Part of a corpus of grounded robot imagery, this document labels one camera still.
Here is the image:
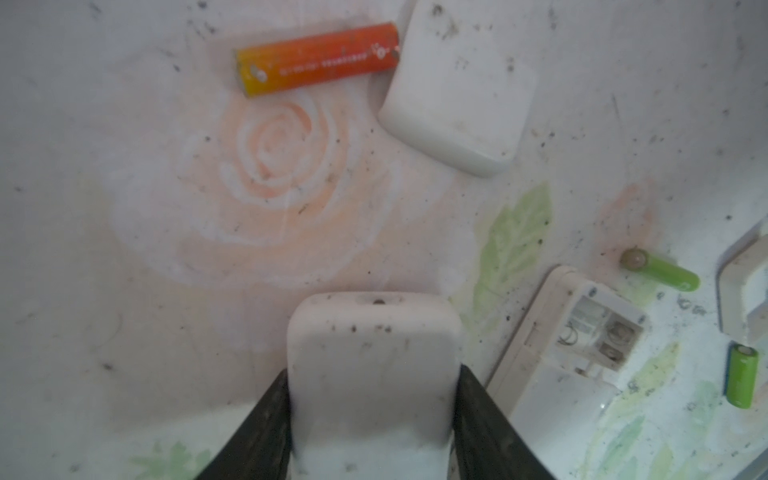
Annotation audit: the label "white battery cover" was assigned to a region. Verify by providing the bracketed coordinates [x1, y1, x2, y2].
[377, 1, 537, 177]
[716, 218, 767, 347]

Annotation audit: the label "green battery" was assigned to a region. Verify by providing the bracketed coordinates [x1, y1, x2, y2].
[619, 248, 701, 292]
[725, 343, 759, 409]

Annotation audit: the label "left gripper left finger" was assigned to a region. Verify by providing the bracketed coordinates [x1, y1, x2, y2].
[196, 369, 292, 480]

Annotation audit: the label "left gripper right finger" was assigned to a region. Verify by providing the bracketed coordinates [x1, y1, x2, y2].
[452, 365, 553, 480]

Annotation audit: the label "red orange battery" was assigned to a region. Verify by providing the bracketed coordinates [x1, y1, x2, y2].
[234, 22, 400, 97]

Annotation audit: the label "red white remote control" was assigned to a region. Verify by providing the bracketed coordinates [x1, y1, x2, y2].
[287, 292, 463, 479]

